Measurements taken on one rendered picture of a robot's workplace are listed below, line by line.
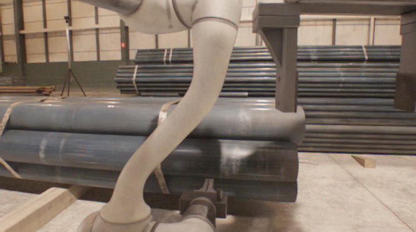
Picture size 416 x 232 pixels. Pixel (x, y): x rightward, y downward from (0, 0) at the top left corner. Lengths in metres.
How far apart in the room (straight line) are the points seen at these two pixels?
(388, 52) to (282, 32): 2.71
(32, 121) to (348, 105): 2.23
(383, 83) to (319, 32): 7.75
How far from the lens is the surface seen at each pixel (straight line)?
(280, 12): 0.21
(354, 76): 2.19
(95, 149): 1.02
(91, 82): 11.49
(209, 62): 0.41
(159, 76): 2.10
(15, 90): 7.50
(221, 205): 0.62
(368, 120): 2.13
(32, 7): 14.45
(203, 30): 0.43
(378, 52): 2.85
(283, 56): 0.21
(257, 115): 0.88
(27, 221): 1.27
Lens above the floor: 0.69
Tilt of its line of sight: 7 degrees down
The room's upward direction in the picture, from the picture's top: straight up
